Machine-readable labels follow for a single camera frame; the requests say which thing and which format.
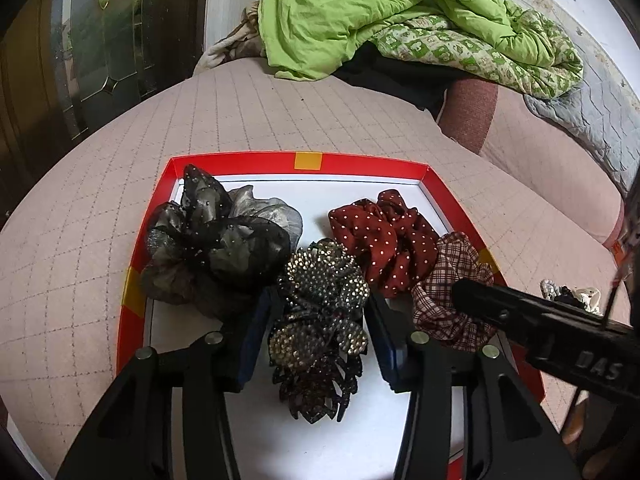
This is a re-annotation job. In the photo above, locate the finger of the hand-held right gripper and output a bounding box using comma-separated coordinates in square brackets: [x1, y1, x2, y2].
[452, 279, 548, 353]

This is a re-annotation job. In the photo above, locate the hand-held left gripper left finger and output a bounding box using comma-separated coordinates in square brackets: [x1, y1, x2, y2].
[55, 287, 283, 480]

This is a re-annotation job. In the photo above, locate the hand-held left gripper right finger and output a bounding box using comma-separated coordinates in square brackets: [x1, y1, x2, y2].
[365, 292, 586, 480]

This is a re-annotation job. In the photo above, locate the white hair accessory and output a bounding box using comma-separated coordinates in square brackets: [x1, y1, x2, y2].
[574, 286, 604, 316]

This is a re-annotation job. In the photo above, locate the plaid scrunchie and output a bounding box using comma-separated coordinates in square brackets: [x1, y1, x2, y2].
[411, 231, 498, 351]

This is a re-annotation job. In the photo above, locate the rhinestone hair claw clip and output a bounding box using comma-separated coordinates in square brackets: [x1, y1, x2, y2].
[267, 239, 371, 423]

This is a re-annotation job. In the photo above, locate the red cardboard box tray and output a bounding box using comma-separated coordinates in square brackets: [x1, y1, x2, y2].
[116, 151, 546, 466]

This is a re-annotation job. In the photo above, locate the red polka dot scrunchie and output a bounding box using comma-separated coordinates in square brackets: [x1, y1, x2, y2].
[328, 189, 442, 298]

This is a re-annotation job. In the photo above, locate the black organza scrunchie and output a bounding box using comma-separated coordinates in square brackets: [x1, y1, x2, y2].
[140, 164, 304, 318]

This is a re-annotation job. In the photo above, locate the reddish pink cushion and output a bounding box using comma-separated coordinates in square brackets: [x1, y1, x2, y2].
[442, 77, 501, 156]

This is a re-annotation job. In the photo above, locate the grey quilted blanket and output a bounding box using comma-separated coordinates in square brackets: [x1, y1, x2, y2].
[522, 57, 640, 197]

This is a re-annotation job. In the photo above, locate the black cloth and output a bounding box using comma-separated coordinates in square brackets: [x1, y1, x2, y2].
[332, 42, 471, 113]

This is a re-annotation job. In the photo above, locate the beige patterned cloth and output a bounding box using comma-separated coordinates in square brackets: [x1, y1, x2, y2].
[192, 2, 268, 78]

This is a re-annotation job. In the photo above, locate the green quilt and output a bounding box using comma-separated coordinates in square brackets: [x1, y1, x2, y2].
[257, 0, 585, 101]

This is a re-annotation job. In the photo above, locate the wooden door with glass panel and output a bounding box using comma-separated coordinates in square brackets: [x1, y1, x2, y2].
[0, 0, 211, 221]

